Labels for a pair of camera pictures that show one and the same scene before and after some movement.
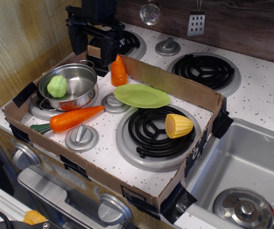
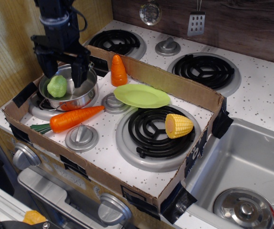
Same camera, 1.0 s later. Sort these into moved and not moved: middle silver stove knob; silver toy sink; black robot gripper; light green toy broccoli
Moved: black robot gripper
Not moved: silver toy sink; middle silver stove knob; light green toy broccoli
